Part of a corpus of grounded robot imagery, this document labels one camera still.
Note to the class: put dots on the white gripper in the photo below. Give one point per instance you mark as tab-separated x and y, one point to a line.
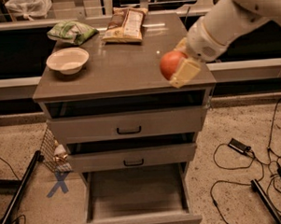
199	42

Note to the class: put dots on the orange-red apple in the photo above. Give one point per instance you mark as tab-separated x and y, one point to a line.
169	62

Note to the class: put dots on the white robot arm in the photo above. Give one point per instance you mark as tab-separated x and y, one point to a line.
211	35

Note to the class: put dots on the top grey drawer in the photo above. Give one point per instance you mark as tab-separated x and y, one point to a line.
127	125

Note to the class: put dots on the grey drawer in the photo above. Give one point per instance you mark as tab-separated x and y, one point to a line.
127	125
155	194
143	156

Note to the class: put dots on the grey drawer cabinet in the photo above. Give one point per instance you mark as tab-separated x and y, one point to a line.
120	78

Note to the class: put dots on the middle grey drawer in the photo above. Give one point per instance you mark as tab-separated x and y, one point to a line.
143	156

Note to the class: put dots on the bottom grey drawer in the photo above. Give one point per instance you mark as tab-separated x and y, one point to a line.
155	194

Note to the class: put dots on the brown and white chip bag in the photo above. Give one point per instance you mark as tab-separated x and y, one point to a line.
125	25

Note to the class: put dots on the green snack bag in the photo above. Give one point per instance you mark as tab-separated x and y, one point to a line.
73	32

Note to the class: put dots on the white paper bowl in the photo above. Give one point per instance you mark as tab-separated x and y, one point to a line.
68	61

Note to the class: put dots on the black bar right floor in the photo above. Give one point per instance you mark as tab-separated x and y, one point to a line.
255	186

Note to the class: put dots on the black bar floor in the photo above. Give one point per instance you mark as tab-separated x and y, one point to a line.
17	188
255	186

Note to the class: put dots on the clear plastic bag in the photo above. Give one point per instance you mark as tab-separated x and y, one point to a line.
29	9

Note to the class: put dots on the blue tape cross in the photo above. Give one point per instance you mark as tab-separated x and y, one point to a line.
60	184

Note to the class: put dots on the black bar left floor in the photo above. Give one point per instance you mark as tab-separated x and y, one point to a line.
17	188

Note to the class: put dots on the wire mesh basket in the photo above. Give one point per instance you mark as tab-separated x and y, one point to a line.
54	155

